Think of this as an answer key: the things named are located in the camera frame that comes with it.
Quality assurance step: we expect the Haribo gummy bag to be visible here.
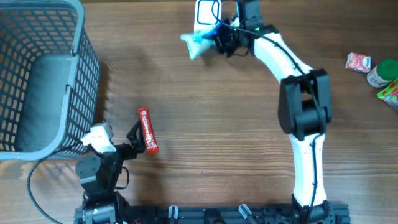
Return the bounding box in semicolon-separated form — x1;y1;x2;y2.
377;78;398;110

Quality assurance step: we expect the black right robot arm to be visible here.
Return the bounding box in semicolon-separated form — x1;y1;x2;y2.
214;1;332;223

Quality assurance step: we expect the green lid jar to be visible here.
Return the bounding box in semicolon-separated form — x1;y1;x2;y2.
367;59;397;88

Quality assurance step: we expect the red Nescafe sachet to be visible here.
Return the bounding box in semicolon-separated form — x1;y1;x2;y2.
137;108;159;155

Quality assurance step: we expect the mint wet wipes pack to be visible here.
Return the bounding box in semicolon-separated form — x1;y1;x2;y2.
180;28;216;60

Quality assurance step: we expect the white barcode scanner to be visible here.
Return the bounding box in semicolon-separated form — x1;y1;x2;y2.
193;0;222;33

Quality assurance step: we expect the grey plastic basket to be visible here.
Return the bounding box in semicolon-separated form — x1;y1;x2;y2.
1;0;101;161

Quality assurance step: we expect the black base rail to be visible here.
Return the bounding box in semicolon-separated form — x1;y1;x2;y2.
130;203;351;224

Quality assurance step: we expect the red white small carton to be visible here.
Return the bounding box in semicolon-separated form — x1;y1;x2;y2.
345;52;371;73

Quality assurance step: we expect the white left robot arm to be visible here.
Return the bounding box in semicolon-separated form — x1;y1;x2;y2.
73;121;146;223

